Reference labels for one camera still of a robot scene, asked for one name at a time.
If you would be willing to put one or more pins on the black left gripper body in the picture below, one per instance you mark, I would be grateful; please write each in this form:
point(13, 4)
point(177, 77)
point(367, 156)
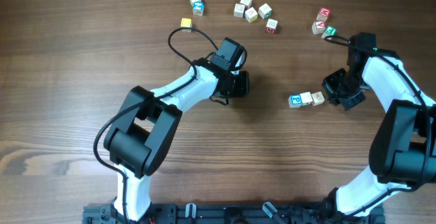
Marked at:
point(240, 86)

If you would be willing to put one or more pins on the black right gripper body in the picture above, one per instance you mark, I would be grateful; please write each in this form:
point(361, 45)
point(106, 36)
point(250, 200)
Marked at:
point(342, 88)

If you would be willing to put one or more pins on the green sided white block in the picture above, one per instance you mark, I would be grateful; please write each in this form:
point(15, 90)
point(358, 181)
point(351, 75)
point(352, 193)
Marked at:
point(306, 98)

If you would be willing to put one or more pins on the blue P wooden block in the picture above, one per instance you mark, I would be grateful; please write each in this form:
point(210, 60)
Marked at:
point(295, 101)

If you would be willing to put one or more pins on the blue framed wooden block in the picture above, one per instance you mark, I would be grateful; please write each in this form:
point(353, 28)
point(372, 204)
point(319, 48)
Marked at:
point(239, 10)

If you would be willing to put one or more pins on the yellow top wooden block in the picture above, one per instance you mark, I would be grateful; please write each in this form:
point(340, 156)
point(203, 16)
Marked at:
point(186, 24)

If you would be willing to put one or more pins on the blue N wooden block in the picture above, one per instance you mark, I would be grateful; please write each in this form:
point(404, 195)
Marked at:
point(198, 8)

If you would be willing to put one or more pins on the blue D wooden block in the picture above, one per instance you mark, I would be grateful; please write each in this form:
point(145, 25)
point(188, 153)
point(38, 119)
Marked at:
point(318, 98)

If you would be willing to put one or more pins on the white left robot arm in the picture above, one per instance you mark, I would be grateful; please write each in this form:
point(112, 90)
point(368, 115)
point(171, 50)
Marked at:
point(139, 136)

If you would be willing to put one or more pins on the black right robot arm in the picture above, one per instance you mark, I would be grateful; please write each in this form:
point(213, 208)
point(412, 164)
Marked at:
point(402, 154)

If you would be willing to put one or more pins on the green F wooden block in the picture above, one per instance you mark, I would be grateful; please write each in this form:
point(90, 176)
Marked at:
point(328, 31)

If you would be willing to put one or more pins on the red A wooden block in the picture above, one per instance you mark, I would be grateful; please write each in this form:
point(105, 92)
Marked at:
point(318, 27)

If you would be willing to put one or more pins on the yellow letter wooden block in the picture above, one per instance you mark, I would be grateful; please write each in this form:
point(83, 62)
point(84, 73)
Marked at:
point(251, 14)

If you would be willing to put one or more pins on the red M wooden block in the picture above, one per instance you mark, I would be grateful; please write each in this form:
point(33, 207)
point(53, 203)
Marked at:
point(271, 26)

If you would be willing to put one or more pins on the red W wooden block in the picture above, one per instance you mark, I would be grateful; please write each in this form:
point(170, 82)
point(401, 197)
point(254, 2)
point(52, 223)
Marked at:
point(323, 14)

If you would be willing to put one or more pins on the green letter wooden block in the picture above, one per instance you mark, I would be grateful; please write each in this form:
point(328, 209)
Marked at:
point(264, 11)

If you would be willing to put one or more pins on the red sided wooden block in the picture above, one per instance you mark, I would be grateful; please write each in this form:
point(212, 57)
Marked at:
point(246, 3)

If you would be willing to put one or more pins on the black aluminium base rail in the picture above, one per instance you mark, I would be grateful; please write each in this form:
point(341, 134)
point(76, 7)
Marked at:
point(309, 212)

